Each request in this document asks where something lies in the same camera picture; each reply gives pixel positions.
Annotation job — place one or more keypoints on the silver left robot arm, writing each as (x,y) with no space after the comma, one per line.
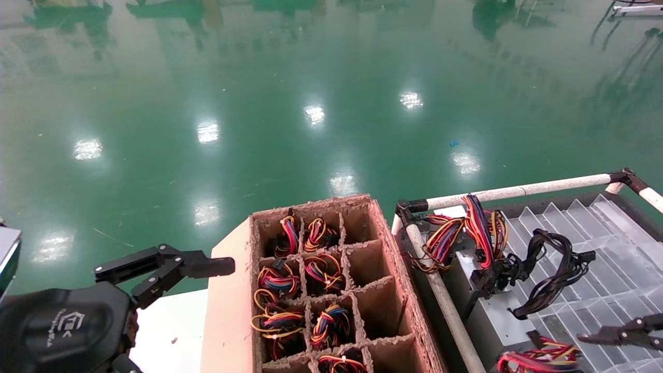
(8,259)

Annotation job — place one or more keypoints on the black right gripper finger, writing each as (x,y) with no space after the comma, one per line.
(642,342)
(642,324)

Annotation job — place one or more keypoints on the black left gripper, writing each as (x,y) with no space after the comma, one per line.
(57,326)

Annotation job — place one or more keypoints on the short white frame pipe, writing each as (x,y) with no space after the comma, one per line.
(614,188)
(397,225)

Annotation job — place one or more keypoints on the black pipe corner joint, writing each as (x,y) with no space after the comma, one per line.
(628,176)
(406,209)

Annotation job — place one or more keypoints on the clear ridged plastic tray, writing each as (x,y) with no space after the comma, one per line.
(621,280)

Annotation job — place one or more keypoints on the white metal frame bar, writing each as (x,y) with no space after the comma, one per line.
(637,9)

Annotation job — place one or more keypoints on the dark equipment foot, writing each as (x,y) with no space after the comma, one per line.
(654,32)

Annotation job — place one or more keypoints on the brown cardboard divider box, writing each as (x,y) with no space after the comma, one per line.
(228,321)

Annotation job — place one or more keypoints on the black plastic bin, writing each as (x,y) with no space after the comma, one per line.
(544,203)

